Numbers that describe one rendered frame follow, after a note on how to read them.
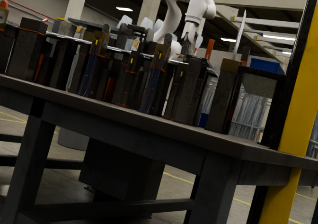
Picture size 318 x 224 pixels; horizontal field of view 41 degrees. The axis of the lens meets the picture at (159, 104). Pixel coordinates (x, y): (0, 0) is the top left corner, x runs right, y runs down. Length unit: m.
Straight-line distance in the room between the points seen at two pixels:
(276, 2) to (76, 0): 4.03
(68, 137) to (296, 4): 5.14
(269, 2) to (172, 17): 6.09
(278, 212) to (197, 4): 1.16
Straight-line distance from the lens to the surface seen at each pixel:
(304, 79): 1.68
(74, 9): 6.46
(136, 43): 2.49
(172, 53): 2.84
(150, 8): 10.42
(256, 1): 8.86
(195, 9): 2.28
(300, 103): 1.67
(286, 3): 8.62
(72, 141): 5.37
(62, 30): 2.68
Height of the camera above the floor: 0.72
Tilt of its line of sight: 1 degrees up
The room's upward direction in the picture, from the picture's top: 15 degrees clockwise
